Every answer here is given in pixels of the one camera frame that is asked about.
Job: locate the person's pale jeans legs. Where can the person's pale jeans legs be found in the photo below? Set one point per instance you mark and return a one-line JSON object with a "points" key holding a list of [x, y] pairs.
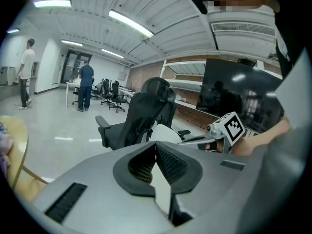
{"points": [[290, 169]]}

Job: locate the white metal shelving rack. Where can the white metal shelving rack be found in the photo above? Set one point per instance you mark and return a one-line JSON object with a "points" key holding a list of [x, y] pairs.
{"points": [[187, 68]]}

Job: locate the white ceiling air conditioner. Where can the white ceiling air conditioner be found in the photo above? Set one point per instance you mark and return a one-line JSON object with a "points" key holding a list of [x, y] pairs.
{"points": [[243, 29]]}

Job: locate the black head-worn camera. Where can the black head-worn camera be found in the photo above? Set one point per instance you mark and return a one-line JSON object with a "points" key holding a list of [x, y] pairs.
{"points": [[198, 1]]}

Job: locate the black double door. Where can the black double door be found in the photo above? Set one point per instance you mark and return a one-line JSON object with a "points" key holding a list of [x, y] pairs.
{"points": [[73, 67]]}

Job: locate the long ceiling light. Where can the long ceiling light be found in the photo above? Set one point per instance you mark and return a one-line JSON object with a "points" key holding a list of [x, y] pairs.
{"points": [[12, 30], [131, 23], [52, 4], [112, 53], [72, 43]]}

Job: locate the white table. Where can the white table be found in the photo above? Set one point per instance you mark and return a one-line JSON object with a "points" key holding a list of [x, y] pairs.
{"points": [[70, 83]]}

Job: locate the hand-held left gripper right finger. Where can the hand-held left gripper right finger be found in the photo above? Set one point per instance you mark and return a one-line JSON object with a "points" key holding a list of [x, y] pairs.
{"points": [[214, 179]]}

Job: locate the white wall panel box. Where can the white wall panel box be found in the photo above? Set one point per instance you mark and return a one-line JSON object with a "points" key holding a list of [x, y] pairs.
{"points": [[122, 75]]}

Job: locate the large black television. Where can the large black television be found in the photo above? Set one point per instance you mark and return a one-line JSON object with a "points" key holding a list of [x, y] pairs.
{"points": [[231, 86]]}

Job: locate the black mesh office chair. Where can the black mesh office chair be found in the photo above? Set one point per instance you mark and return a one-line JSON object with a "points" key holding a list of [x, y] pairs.
{"points": [[106, 86], [143, 116], [98, 89], [183, 132], [115, 91]]}

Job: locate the person's black shirt torso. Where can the person's black shirt torso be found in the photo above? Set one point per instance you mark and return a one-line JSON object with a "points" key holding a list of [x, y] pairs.
{"points": [[282, 57]]}

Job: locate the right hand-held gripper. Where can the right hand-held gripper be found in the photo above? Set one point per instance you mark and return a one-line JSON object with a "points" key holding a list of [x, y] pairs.
{"points": [[231, 128]]}

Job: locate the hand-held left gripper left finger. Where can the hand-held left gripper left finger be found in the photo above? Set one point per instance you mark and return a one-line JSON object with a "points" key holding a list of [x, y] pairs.
{"points": [[97, 179]]}

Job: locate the round wooden table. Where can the round wooden table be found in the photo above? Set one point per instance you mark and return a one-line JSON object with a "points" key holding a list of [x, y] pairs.
{"points": [[19, 135]]}

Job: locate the person's right forearm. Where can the person's right forearm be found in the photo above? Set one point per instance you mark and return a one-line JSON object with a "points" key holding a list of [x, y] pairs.
{"points": [[258, 140]]}

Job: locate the pink cloth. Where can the pink cloth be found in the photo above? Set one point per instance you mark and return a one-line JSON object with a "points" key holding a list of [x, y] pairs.
{"points": [[5, 145]]}

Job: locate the lavender cloth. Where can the lavender cloth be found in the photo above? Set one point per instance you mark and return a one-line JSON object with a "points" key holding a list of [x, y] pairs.
{"points": [[2, 127]]}

